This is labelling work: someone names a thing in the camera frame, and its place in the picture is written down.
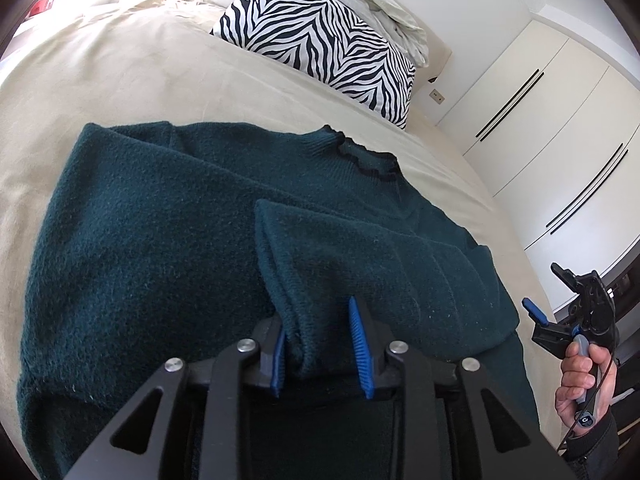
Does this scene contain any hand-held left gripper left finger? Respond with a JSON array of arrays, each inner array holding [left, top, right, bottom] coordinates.
[[62, 317, 288, 480]]

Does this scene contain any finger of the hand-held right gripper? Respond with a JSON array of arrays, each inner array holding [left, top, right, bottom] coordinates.
[[551, 262, 586, 297], [521, 298, 576, 359]]

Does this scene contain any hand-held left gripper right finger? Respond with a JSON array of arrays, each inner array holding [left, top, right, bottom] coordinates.
[[347, 296, 567, 480]]

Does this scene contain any dark teal knit sweater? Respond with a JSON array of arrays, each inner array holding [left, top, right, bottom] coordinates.
[[15, 121, 542, 480]]

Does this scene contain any person's right forearm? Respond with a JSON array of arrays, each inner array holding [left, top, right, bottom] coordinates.
[[562, 411, 624, 462]]

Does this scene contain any person's right hand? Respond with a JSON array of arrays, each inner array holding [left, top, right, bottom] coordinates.
[[555, 342, 615, 428]]

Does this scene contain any white wardrobe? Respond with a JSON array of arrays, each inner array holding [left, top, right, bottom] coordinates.
[[437, 5, 640, 281]]

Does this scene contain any zebra print pillow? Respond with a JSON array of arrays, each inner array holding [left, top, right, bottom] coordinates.
[[210, 0, 419, 131]]

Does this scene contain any bed with beige sheet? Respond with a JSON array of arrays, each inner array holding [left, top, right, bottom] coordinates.
[[0, 0, 562, 480]]

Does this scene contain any black wardrobe handle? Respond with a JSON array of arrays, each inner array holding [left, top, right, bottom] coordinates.
[[551, 149, 630, 234], [546, 142, 625, 226], [475, 69, 540, 137], [481, 72, 545, 140]]

